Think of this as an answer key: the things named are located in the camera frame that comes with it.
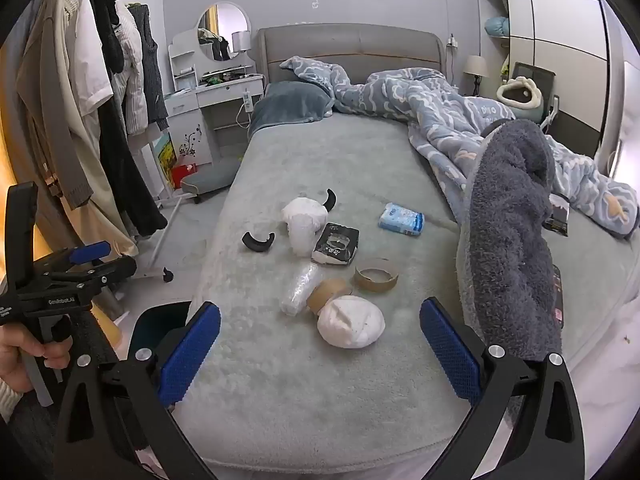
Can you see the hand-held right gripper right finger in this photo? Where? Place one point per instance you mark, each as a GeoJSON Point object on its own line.
{"type": "Point", "coordinates": [450, 355]}

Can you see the cream coat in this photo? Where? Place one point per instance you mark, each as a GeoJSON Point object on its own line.
{"type": "Point", "coordinates": [107, 200]}

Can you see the white and grey wardrobe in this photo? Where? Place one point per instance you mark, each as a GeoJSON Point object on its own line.
{"type": "Point", "coordinates": [560, 45]}

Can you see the red box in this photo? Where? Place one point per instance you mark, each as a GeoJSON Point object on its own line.
{"type": "Point", "coordinates": [184, 175]}

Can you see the blue-grey pillow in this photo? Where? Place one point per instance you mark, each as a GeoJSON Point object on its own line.
{"type": "Point", "coordinates": [290, 105]}

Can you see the blue tissue pack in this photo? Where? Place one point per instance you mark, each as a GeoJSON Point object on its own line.
{"type": "Point", "coordinates": [401, 219]}

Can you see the dark teal trash bin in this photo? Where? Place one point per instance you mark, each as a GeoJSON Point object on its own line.
{"type": "Point", "coordinates": [160, 320]}

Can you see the bed with grey fleece sheet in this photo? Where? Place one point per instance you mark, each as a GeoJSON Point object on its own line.
{"type": "Point", "coordinates": [350, 170]}

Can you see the brown packing tape roll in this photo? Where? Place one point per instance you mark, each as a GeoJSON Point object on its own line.
{"type": "Point", "coordinates": [325, 294]}

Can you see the white power strip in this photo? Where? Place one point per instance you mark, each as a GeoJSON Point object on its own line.
{"type": "Point", "coordinates": [245, 101]}

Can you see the grey padded headboard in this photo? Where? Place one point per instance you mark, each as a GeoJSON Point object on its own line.
{"type": "Point", "coordinates": [350, 45]}

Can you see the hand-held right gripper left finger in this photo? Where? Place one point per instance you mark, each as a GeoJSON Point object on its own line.
{"type": "Point", "coordinates": [192, 355]}

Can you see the white vanity table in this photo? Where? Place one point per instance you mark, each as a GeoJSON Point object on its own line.
{"type": "Point", "coordinates": [190, 105]}

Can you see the large white paper ball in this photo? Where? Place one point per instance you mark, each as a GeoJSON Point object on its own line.
{"type": "Point", "coordinates": [350, 321]}

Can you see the taupe coat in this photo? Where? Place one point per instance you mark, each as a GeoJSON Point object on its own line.
{"type": "Point", "coordinates": [50, 85]}

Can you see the black curved plastic piece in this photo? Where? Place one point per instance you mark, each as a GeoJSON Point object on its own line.
{"type": "Point", "coordinates": [330, 198]}
{"type": "Point", "coordinates": [257, 243]}

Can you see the dark grey knit vest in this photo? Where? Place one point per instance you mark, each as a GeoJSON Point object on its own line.
{"type": "Point", "coordinates": [150, 60]}

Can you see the silver lamp shade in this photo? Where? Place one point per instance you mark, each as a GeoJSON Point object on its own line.
{"type": "Point", "coordinates": [241, 41]}

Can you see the long black garment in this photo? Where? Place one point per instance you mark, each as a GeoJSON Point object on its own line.
{"type": "Point", "coordinates": [130, 180]}

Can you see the bedside table lamp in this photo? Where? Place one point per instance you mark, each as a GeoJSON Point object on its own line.
{"type": "Point", "coordinates": [475, 66]}

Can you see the person's left hand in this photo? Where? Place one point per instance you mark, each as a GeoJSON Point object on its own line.
{"type": "Point", "coordinates": [10, 360]}

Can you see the dark brown plush item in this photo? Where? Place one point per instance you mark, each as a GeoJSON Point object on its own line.
{"type": "Point", "coordinates": [492, 127]}

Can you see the grey fluffy garment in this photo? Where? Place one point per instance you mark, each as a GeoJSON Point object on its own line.
{"type": "Point", "coordinates": [505, 240]}

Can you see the black office chair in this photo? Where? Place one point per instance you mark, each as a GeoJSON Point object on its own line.
{"type": "Point", "coordinates": [542, 75]}

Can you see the white puffer jacket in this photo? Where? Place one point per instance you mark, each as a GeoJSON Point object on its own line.
{"type": "Point", "coordinates": [131, 75]}

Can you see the grey cushioned stool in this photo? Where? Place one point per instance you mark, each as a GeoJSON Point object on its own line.
{"type": "Point", "coordinates": [210, 177]}

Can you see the blue patterned blanket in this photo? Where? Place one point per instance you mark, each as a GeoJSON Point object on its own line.
{"type": "Point", "coordinates": [400, 95]}

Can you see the cream and green cat bed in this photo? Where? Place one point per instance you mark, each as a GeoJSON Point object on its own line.
{"type": "Point", "coordinates": [520, 105]}

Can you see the round vanity mirror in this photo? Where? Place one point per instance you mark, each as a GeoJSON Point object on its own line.
{"type": "Point", "coordinates": [225, 25]}

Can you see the black foil packet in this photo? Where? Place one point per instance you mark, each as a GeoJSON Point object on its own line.
{"type": "Point", "coordinates": [559, 220]}

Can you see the black wet wipe packet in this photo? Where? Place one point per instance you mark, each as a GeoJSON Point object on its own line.
{"type": "Point", "coordinates": [336, 245]}

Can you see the bubble wrap roll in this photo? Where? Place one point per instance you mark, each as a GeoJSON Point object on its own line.
{"type": "Point", "coordinates": [300, 290]}

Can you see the light blue plush toy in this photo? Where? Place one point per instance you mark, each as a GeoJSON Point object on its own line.
{"type": "Point", "coordinates": [497, 26]}

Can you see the dark printed card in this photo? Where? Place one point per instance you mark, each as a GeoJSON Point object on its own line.
{"type": "Point", "coordinates": [559, 300]}

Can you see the white clothes rack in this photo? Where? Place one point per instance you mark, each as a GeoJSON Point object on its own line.
{"type": "Point", "coordinates": [162, 240]}

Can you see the white shirt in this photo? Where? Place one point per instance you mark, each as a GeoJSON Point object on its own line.
{"type": "Point", "coordinates": [90, 60]}

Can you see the black scarf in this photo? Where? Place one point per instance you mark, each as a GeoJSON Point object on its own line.
{"type": "Point", "coordinates": [107, 15]}

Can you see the wall socket with charger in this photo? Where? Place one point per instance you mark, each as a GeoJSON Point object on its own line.
{"type": "Point", "coordinates": [453, 41]}

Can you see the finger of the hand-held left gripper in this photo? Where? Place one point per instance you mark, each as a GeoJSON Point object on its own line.
{"type": "Point", "coordinates": [110, 269]}
{"type": "Point", "coordinates": [90, 252]}

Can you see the yellow printed bag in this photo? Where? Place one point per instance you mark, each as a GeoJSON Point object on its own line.
{"type": "Point", "coordinates": [166, 155]}

